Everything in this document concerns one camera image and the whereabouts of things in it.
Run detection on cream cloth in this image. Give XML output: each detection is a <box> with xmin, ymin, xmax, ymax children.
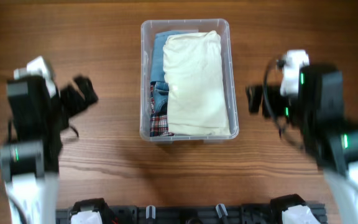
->
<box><xmin>163</xmin><ymin>30</ymin><xmax>230</xmax><ymax>136</ymax></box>

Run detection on blue jeans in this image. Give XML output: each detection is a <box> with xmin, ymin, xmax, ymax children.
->
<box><xmin>150</xmin><ymin>30</ymin><xmax>183</xmax><ymax>114</ymax></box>

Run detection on red blue plaid shirt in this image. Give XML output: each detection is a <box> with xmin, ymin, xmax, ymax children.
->
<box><xmin>150</xmin><ymin>85</ymin><xmax>174</xmax><ymax>137</ymax></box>

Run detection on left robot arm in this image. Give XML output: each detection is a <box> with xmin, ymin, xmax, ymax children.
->
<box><xmin>0</xmin><ymin>75</ymin><xmax>98</xmax><ymax>223</ymax></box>

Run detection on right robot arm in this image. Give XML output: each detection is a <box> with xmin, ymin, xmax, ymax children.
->
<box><xmin>246</xmin><ymin>63</ymin><xmax>358</xmax><ymax>223</ymax></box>

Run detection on clear plastic storage container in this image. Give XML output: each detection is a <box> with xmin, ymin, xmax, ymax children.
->
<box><xmin>139</xmin><ymin>19</ymin><xmax>239</xmax><ymax>144</ymax></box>

